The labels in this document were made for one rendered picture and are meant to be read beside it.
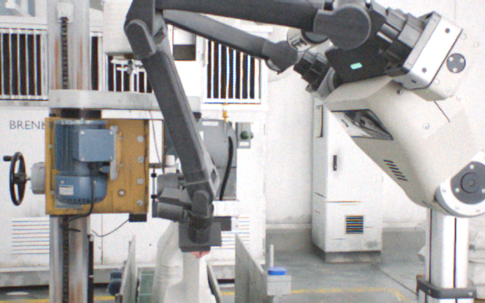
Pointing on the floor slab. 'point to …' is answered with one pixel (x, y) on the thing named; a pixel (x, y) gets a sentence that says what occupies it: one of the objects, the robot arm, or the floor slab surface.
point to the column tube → (81, 248)
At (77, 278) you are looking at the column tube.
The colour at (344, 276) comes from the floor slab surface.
